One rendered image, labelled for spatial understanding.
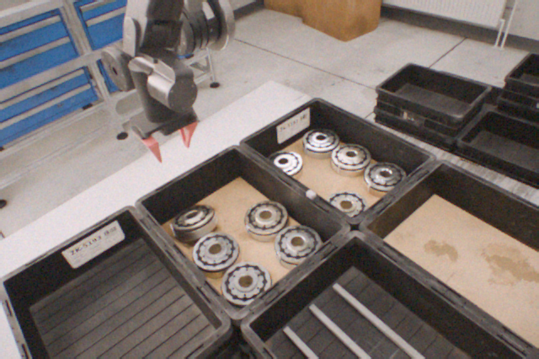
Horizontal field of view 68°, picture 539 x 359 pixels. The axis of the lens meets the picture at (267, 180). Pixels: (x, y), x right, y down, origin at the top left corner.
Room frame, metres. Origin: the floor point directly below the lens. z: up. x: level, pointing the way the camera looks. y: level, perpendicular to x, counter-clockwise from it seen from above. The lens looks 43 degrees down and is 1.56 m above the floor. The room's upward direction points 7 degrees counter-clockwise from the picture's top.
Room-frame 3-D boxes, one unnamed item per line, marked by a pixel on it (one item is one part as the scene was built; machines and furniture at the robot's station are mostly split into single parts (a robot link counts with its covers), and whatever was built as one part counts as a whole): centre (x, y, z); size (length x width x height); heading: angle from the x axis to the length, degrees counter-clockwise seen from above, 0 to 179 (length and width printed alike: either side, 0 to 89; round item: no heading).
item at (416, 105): (1.49, -0.77, 0.37); 0.40 x 0.30 x 0.45; 40
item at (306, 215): (0.58, 0.08, 0.87); 0.40 x 0.30 x 0.11; 35
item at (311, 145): (0.88, -0.16, 0.86); 0.10 x 0.10 x 0.01
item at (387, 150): (0.75, -0.17, 0.87); 0.40 x 0.30 x 0.11; 35
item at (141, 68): (0.63, 0.17, 1.24); 0.07 x 0.06 x 0.07; 39
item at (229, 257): (0.54, 0.13, 0.86); 0.10 x 0.10 x 0.01
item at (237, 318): (0.58, 0.08, 0.92); 0.40 x 0.30 x 0.02; 35
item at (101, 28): (2.54, 0.64, 0.60); 0.72 x 0.03 x 0.56; 130
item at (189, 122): (0.65, 0.17, 1.11); 0.07 x 0.07 x 0.09; 35
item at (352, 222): (0.75, -0.17, 0.92); 0.40 x 0.30 x 0.02; 35
